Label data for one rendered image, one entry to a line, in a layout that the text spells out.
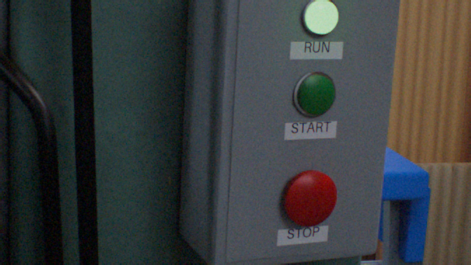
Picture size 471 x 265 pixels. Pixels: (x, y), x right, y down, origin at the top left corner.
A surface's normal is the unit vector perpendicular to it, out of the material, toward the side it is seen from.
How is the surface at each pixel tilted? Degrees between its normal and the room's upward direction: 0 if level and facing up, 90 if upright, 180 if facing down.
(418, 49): 87
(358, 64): 90
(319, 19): 92
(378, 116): 90
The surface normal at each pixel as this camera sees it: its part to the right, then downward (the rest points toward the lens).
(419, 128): 0.22, 0.18
